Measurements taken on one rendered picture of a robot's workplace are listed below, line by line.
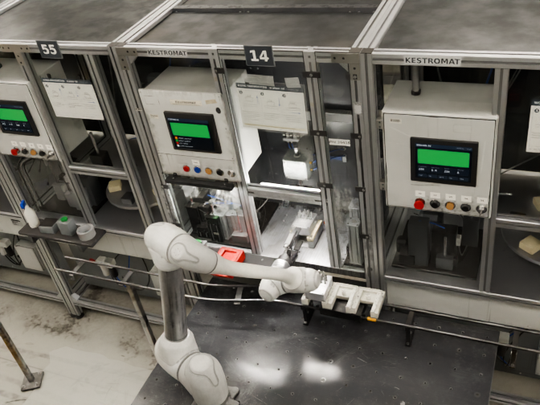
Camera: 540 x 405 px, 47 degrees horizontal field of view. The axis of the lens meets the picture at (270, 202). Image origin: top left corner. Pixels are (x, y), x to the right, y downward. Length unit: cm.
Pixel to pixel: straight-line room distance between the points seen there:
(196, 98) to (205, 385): 121
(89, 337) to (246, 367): 165
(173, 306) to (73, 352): 178
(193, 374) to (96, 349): 169
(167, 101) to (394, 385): 159
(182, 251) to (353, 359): 103
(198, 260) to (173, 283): 25
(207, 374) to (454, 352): 111
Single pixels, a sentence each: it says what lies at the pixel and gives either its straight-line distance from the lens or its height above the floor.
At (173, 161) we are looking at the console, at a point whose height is 145.
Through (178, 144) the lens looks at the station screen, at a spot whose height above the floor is 157.
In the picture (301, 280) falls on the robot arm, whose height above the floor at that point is 111.
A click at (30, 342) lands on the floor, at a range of 458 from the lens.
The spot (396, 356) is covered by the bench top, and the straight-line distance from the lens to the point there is 296.
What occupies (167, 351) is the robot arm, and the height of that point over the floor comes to 94.
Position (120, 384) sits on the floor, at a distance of 405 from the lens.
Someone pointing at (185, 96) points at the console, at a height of 181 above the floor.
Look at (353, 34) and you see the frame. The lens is 256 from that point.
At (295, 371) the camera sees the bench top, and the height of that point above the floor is 68.
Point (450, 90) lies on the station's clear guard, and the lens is 237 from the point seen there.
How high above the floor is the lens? 300
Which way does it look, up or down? 37 degrees down
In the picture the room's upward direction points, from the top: 11 degrees counter-clockwise
